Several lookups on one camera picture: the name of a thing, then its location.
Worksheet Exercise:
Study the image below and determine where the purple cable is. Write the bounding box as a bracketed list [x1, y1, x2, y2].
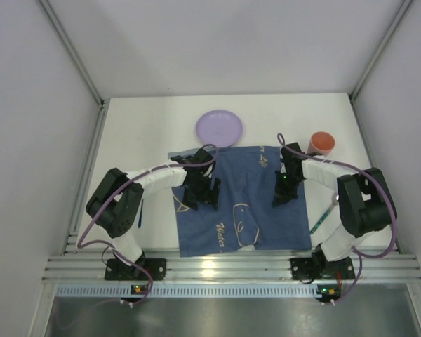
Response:
[76, 143, 221, 303]
[276, 132, 398, 305]

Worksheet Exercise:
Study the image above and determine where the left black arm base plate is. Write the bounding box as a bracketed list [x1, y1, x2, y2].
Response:
[104, 258, 167, 281]

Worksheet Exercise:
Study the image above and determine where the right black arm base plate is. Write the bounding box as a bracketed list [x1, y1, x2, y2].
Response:
[290, 258, 319, 284]

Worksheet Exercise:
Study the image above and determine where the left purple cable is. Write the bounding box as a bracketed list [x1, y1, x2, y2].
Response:
[76, 143, 221, 303]

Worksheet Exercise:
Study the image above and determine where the orange plastic cup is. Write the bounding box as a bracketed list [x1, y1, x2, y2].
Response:
[307, 131, 336, 157]

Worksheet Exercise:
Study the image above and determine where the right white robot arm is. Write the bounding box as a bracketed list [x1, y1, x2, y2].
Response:
[272, 143, 397, 274]

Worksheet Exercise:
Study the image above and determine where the spoon with green handle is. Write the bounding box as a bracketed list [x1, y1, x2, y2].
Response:
[309, 194, 339, 235]

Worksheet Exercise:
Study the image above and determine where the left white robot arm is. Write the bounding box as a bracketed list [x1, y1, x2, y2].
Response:
[77, 147, 221, 268]

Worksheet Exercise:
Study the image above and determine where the blue cloth placemat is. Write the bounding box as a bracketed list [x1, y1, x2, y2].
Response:
[172, 145, 312, 257]

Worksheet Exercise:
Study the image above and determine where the perforated grey cable tray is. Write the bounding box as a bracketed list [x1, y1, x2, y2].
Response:
[55, 284, 341, 299]

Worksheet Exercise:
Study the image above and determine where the purple plastic plate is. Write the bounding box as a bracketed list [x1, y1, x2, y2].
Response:
[195, 110, 243, 148]

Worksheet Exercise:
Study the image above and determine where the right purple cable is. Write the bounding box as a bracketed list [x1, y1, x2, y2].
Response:
[276, 132, 398, 305]

